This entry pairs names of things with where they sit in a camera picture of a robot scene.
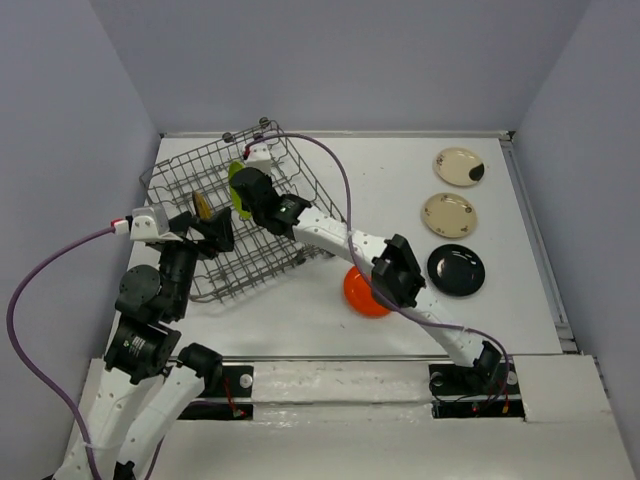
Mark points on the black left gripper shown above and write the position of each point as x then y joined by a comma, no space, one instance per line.
220,228

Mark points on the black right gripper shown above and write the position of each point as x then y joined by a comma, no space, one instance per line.
267,177

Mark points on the yellow patterned plate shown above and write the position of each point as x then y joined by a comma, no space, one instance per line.
201,207

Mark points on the lime green plate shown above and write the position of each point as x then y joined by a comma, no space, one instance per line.
234,167

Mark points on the orange plate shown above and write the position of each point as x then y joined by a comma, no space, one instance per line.
359,296

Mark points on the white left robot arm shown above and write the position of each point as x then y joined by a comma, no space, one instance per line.
140,395

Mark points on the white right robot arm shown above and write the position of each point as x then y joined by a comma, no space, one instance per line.
389,264

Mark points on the cream floral plate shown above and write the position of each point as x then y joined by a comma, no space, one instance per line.
449,215

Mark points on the cream plate with black spot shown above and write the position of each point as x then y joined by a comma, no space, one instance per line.
459,166

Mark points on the grey wire dish rack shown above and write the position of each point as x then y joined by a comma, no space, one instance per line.
258,256

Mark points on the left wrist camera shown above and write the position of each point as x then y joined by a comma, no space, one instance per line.
148,224

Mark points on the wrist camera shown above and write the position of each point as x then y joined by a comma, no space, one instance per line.
148,224
258,156

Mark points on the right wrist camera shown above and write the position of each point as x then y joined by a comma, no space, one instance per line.
258,156

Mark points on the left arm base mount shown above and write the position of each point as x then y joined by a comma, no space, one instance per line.
230,399

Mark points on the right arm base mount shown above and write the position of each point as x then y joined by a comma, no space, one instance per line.
459,393

